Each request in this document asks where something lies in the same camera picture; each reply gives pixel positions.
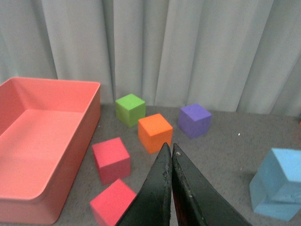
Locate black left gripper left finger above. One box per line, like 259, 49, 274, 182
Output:
116, 143, 172, 226

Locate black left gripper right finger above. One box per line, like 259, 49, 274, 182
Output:
172, 143, 250, 226

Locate light blue foam cube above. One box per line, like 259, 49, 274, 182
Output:
249, 174, 301, 221
257, 148, 301, 204

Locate bright red foam cube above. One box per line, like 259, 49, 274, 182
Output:
90, 179, 136, 226

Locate dark red foam cube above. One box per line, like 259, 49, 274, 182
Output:
92, 137, 131, 185

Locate orange foam cube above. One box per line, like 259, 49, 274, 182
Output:
138, 113, 173, 154

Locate purple foam cube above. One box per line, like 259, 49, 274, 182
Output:
178, 104, 212, 139

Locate green foam cube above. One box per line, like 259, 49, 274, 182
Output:
115, 94, 146, 127

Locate pink plastic bin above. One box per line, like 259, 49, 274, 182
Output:
0, 77, 101, 225

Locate grey curtain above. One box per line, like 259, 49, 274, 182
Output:
0, 0, 301, 116

